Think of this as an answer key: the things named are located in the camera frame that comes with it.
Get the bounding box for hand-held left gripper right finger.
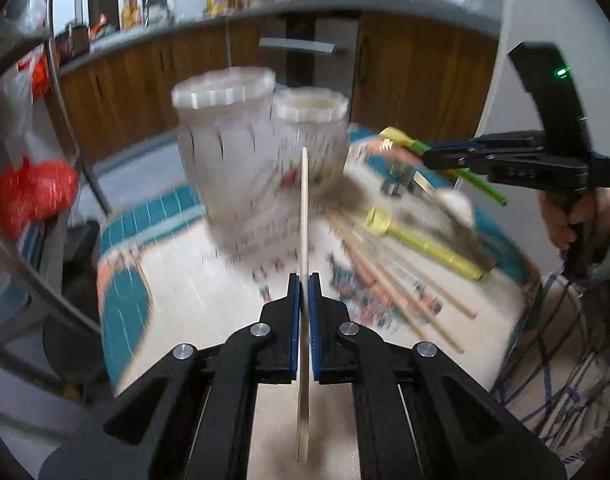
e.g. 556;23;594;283
308;272;568;480

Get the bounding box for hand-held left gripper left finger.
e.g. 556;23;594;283
39;272;302;480

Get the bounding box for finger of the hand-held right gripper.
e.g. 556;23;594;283
426;130;549;158
423;155;492;177

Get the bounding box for green handled yellow utensil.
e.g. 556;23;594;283
379;126;508;207

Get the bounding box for long wooden chopstick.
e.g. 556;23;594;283
296;147;310;463

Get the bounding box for small white ribbed holder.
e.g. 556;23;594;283
271;87;350;196

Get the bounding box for large white ribbed holder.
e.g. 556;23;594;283
171;66;278;251

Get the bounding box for person's right hand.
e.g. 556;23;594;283
539;186;610;261

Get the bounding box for small white object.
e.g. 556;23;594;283
442;191;476;223

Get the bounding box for yellow-green plastic utensil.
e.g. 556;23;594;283
365;207;486;282

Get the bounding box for wooden base cabinets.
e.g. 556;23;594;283
45;0;500;166

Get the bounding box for printed teal-edged tablecloth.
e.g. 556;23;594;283
97;122;540;396

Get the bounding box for built-in oven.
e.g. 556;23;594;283
259;12;360;98

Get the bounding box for white blue plaid cloth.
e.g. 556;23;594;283
490;270;610;461

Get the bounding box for red plastic bag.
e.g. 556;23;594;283
0;157;80;231

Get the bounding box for white plastic bag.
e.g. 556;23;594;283
0;52;56;161

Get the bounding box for metal storage rack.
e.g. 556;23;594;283
0;0;113;396

